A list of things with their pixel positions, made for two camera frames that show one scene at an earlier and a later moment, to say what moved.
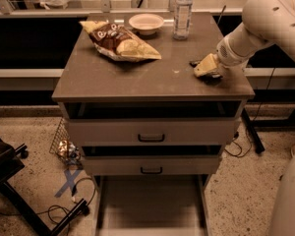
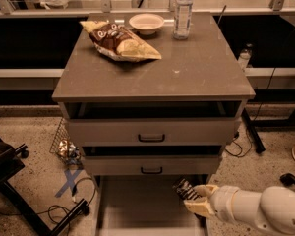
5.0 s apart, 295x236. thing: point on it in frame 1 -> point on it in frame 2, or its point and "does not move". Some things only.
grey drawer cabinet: [154, 117] does not move
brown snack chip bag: [116, 41] does not move
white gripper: [225, 55] -> [224, 201]
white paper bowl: [147, 24] does not move
